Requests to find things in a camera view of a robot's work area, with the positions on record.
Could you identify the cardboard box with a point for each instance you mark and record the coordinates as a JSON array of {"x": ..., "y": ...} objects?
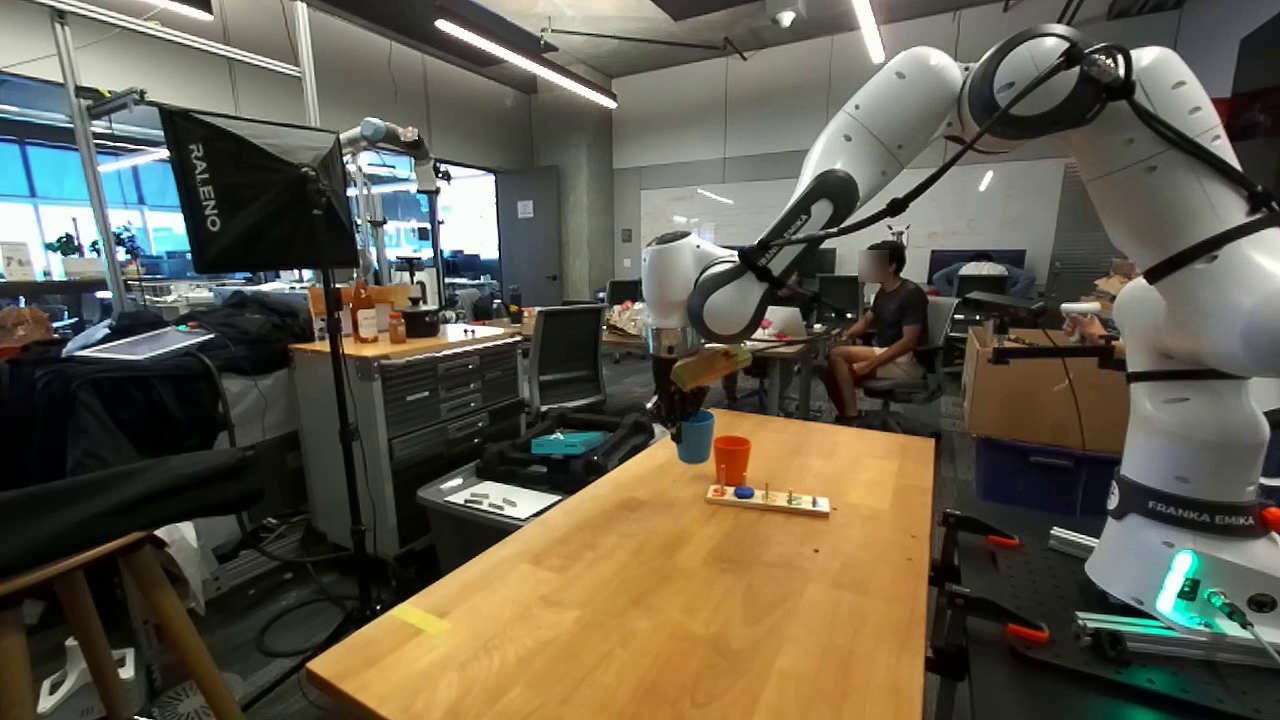
[{"x": 1029, "y": 390}]

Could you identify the wooden number puzzle board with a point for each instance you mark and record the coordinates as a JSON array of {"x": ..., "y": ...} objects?
[{"x": 771, "y": 498}]

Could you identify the orange-tipped black clamp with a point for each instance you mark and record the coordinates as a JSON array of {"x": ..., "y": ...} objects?
[
  {"x": 975, "y": 524},
  {"x": 962, "y": 608}
]

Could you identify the teal case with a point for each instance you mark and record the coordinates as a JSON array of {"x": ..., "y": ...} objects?
[{"x": 566, "y": 442}]

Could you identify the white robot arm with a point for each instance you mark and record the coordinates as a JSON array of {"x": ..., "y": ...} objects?
[{"x": 1187, "y": 532}]

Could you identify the blue storage bin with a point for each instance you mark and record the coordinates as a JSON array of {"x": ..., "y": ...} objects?
[{"x": 1040, "y": 476}]

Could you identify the wooden stool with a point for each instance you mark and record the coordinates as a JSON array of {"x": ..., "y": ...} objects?
[{"x": 139, "y": 558}]

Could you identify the black softbox light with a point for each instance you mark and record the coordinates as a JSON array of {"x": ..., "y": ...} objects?
[{"x": 259, "y": 193}]

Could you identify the grey drawer cabinet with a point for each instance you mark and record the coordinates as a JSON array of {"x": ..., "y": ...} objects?
[{"x": 401, "y": 417}]

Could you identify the blue plastic cup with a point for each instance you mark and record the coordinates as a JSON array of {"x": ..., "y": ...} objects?
[{"x": 694, "y": 436}]

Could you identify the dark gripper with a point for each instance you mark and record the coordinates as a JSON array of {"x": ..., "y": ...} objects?
[{"x": 669, "y": 400}]

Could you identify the seated person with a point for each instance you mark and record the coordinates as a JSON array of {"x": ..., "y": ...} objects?
[{"x": 886, "y": 341}]

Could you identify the orange plastic cup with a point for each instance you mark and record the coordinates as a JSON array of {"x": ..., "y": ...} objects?
[{"x": 733, "y": 459}]

